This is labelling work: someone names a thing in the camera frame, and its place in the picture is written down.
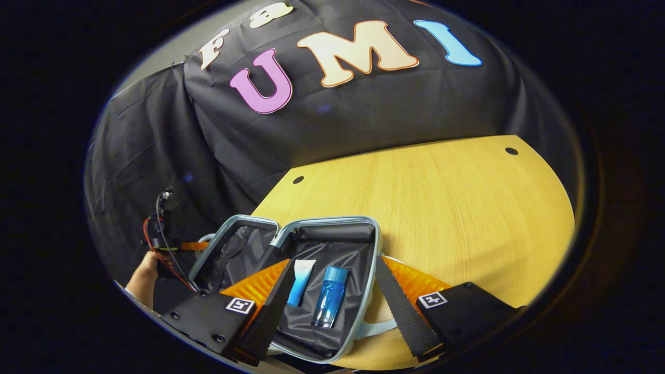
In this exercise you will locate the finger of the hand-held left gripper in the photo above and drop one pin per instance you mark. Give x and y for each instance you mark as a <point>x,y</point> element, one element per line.
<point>192,246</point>

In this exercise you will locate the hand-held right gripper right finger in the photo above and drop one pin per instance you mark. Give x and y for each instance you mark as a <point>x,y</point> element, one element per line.
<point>402,311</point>

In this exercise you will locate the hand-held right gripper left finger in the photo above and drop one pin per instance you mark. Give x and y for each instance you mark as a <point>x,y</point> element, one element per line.
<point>270,317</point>

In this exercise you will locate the white and blue tube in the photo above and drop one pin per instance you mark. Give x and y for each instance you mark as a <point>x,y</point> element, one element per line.
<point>301,283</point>

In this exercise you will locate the blue glass bottle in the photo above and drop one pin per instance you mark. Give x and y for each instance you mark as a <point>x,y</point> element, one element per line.
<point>330,298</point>

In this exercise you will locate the pale blue suitcase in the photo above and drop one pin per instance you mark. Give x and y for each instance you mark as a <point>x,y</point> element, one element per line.
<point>332,249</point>

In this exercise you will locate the black backdrop cloth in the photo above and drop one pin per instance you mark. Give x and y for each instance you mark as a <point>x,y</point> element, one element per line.
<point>363,114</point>

